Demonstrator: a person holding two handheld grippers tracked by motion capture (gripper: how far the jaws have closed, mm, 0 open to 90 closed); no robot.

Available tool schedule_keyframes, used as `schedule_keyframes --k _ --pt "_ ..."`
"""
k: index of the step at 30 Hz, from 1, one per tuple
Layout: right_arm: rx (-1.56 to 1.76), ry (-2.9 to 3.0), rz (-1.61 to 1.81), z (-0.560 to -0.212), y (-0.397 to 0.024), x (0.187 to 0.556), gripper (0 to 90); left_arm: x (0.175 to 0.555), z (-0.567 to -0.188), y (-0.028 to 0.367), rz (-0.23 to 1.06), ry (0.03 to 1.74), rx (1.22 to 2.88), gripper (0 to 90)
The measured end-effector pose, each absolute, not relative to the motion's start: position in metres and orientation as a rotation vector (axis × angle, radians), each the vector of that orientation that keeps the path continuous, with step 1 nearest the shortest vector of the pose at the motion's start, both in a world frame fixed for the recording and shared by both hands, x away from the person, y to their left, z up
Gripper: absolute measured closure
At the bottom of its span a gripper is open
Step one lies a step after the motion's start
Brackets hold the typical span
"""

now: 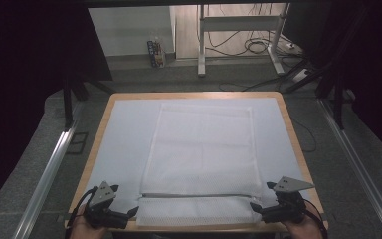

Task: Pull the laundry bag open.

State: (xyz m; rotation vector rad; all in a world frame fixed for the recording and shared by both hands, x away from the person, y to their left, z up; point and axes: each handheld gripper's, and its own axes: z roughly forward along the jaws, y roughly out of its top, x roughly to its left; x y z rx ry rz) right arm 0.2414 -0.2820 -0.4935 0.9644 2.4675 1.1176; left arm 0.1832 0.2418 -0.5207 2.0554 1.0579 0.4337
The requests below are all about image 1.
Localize person's left hand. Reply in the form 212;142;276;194
69;204;108;239

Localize black floor hatch frame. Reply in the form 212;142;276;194
66;131;90;155

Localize white mesh laundry bag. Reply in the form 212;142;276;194
134;102;264;228

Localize tangled black floor cables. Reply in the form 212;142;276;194
204;29;291;58

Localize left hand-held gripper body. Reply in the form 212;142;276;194
83;180;129;230

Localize wooden table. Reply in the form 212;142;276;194
64;92;329;233

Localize white cabinet panel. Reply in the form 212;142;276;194
87;5;177;58

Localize thin black floor cable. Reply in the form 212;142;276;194
289;116;318;154

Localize white metal desk frame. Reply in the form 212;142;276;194
197;3;291;78

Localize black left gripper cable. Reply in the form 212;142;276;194
64;185;99;239

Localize dark curtain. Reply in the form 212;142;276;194
0;0;113;217
289;0;382;167

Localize white power strip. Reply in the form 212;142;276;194
291;68;313;84

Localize person's right hand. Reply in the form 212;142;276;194
280;202;324;239

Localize black metal stand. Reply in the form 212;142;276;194
283;54;346;131
62;77;115;132

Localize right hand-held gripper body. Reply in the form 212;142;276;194
261;175;315;224

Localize pack of bottles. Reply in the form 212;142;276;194
146;36;167;69

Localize white table mat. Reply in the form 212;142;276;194
85;98;307;222

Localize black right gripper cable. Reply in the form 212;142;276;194
305;198;329;239

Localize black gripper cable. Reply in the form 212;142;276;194
305;198;329;239
64;185;99;239

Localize aluminium rail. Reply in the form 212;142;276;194
12;102;85;239
317;99;382;239

